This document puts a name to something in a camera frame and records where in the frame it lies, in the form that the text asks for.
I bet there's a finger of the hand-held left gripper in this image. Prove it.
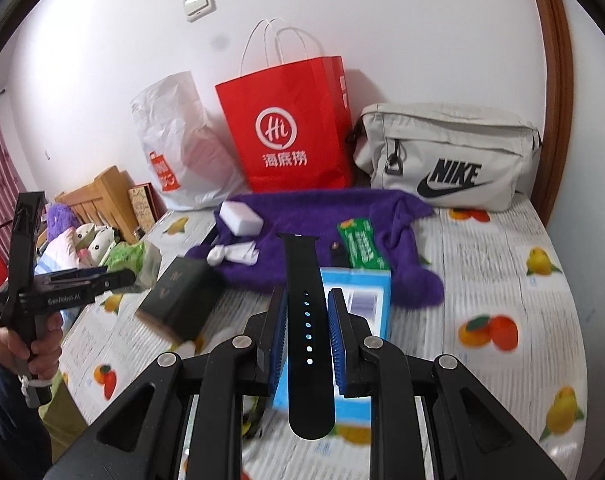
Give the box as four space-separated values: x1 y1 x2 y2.
90 269 136 295
47 267 110 282

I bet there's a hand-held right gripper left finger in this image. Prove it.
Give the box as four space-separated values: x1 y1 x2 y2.
42 285 289 480

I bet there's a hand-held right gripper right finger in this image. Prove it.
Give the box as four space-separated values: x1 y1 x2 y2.
327 287 568 480

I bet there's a light green cloth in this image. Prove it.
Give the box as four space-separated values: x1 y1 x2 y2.
105 240 163 293

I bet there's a black watch strap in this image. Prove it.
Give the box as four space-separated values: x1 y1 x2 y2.
276 232 337 441

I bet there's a white glove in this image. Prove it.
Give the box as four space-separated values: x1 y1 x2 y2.
206 241 260 266

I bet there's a green tissue packet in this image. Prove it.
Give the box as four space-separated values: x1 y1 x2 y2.
336 217 387 271

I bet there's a purple fuzzy cloth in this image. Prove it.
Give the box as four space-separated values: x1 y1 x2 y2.
185 187 446 311

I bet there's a white sponge block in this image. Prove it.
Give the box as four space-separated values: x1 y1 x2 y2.
218 200 263 238

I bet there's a person's left forearm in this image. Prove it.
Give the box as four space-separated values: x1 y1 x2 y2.
0 345 53 480

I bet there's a person's left hand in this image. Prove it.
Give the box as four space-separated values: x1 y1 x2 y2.
0 316 63 382

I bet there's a striped pastel pillow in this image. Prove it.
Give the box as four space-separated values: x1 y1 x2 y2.
35 237 83 281

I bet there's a white spotted plush toy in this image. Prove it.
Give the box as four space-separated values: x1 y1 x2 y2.
65 224 120 266

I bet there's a blue cardboard box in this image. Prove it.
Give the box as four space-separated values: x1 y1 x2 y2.
273 267 393 411

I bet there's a purple plush toy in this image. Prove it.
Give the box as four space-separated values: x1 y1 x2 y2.
45 203 77 241

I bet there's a dark green gold box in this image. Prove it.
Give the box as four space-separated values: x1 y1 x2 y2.
135 256 227 343

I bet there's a patterned notebook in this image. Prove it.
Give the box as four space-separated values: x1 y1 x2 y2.
128 183 158 233

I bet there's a wooden bed headboard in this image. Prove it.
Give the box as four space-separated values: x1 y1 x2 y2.
55 166 138 243

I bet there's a white plastic shopping bag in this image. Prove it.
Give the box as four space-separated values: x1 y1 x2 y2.
130 72 246 211

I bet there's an olive green blanket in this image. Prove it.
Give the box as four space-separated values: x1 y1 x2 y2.
36 370 90 443

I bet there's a fruit print tablecloth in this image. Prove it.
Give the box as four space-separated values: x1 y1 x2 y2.
57 195 591 480

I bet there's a red paper bag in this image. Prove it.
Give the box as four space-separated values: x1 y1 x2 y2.
215 17 354 193

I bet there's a grey waist bag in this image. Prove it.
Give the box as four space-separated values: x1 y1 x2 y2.
347 102 544 211

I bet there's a white wall switch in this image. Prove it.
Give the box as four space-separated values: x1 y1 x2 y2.
182 0 217 23

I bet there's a brown wooden door frame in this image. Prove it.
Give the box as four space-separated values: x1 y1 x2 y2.
523 0 576 231

